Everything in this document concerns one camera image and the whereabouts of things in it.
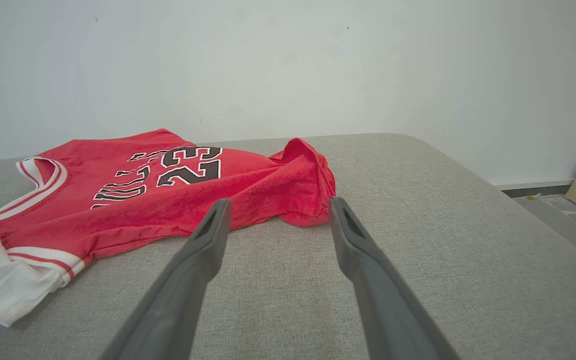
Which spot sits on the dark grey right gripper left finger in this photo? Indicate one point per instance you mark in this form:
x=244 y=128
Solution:
x=178 y=300

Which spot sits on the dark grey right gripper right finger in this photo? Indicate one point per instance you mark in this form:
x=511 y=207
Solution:
x=393 y=310

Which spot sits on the red basketball jersey number 23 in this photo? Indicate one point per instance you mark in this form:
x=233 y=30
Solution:
x=143 y=215

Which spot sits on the grey fabric sofa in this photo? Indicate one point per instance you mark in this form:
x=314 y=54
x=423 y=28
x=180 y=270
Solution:
x=468 y=250

